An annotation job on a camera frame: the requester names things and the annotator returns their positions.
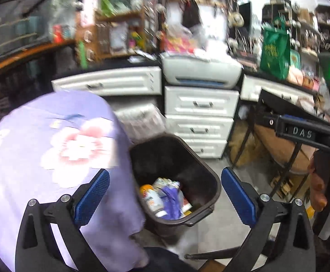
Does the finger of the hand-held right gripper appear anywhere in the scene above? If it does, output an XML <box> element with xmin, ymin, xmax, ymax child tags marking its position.
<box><xmin>254</xmin><ymin>115</ymin><xmax>282</xmax><ymax>132</ymax></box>
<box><xmin>259</xmin><ymin>88</ymin><xmax>319</xmax><ymax>117</ymax></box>

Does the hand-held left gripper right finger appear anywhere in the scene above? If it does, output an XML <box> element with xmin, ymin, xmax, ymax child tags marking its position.
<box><xmin>221</xmin><ymin>167</ymin><xmax>316</xmax><ymax>272</ymax></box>

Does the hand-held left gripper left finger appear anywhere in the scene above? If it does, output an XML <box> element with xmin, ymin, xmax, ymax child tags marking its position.
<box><xmin>15</xmin><ymin>168</ymin><xmax>110</xmax><ymax>272</ymax></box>

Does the orange peel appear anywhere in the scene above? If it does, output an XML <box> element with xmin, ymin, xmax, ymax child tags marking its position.
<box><xmin>140</xmin><ymin>184</ymin><xmax>154</xmax><ymax>199</ymax></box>

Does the small white drink bottle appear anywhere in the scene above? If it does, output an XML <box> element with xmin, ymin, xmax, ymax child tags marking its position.
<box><xmin>145</xmin><ymin>193</ymin><xmax>168</xmax><ymax>219</ymax></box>

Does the purple printed paper cup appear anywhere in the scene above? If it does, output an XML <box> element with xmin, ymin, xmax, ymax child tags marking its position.
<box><xmin>161</xmin><ymin>185</ymin><xmax>184</xmax><ymax>220</ymax></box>

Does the black trash bin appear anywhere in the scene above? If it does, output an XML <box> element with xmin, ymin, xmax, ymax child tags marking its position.
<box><xmin>128</xmin><ymin>134</ymin><xmax>222</xmax><ymax>237</ymax></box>

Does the person's right hand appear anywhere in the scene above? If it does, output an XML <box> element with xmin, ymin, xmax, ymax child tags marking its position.
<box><xmin>308</xmin><ymin>156</ymin><xmax>330</xmax><ymax>228</ymax></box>

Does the white desk drawer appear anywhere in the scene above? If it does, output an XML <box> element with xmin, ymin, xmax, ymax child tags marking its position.
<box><xmin>240</xmin><ymin>75</ymin><xmax>319</xmax><ymax>103</ymax></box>

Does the black metal wooden chair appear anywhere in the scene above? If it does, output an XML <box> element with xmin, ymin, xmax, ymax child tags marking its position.
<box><xmin>230</xmin><ymin>102</ymin><xmax>319</xmax><ymax>202</ymax></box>

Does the small printed floor box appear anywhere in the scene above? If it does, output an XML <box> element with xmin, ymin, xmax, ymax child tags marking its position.
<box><xmin>271</xmin><ymin>173</ymin><xmax>296</xmax><ymax>199</ymax></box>

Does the green shopping bag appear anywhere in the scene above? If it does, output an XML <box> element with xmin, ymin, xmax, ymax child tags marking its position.
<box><xmin>260</xmin><ymin>15</ymin><xmax>292</xmax><ymax>80</ymax></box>

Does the white three-drawer cabinet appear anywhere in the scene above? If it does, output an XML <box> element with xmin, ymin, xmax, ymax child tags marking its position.
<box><xmin>163</xmin><ymin>86</ymin><xmax>240</xmax><ymax>160</ymax></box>

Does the purple floral tablecloth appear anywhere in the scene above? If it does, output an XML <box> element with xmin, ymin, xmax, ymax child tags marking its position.
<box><xmin>0</xmin><ymin>91</ymin><xmax>150</xmax><ymax>272</ymax></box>

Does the white printer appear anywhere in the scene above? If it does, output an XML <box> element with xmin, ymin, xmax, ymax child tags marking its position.
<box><xmin>161</xmin><ymin>54</ymin><xmax>243</xmax><ymax>87</ymax></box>

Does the vanity mirror with bulbs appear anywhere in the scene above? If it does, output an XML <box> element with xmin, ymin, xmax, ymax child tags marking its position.
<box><xmin>232</xmin><ymin>0</ymin><xmax>261</xmax><ymax>63</ymax></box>

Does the plastic bag with pink contents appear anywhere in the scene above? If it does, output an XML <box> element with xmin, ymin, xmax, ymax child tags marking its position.
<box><xmin>161</xmin><ymin>28</ymin><xmax>200</xmax><ymax>53</ymax></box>

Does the wide white drawer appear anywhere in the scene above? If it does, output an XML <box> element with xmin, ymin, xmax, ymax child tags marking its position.
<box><xmin>52</xmin><ymin>66</ymin><xmax>163</xmax><ymax>97</ymax></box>

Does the black wig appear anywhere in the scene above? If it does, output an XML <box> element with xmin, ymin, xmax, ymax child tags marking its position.
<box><xmin>182</xmin><ymin>0</ymin><xmax>201</xmax><ymax>29</ymax></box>

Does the green bottle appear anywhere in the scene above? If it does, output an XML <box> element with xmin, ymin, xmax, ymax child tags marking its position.
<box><xmin>78</xmin><ymin>41</ymin><xmax>88</xmax><ymax>69</ymax></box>

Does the brown product box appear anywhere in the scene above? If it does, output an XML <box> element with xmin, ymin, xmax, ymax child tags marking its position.
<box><xmin>78</xmin><ymin>28</ymin><xmax>97</xmax><ymax>45</ymax></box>
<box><xmin>80</xmin><ymin>45</ymin><xmax>98</xmax><ymax>63</ymax></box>

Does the wooden counter shelf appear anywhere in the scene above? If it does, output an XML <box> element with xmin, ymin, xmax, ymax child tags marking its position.
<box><xmin>0</xmin><ymin>38</ymin><xmax>78</xmax><ymax>83</ymax></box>

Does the wooden desktop rack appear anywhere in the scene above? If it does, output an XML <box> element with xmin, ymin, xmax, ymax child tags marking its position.
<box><xmin>95</xmin><ymin>11</ymin><xmax>146</xmax><ymax>61</ymax></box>

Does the red jar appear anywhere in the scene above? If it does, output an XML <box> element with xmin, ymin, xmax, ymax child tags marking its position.
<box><xmin>53</xmin><ymin>24</ymin><xmax>64</xmax><ymax>44</ymax></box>

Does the glass display case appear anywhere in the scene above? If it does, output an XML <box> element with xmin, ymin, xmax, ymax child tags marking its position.
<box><xmin>0</xmin><ymin>0</ymin><xmax>55</xmax><ymax>52</ymax></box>

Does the pink photo box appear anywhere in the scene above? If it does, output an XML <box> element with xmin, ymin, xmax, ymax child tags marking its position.
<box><xmin>81</xmin><ymin>0</ymin><xmax>101</xmax><ymax>27</ymax></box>

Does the wall shelf with items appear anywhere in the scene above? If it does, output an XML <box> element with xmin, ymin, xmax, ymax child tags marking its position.
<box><xmin>261</xmin><ymin>2</ymin><xmax>330</xmax><ymax>71</ymax></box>

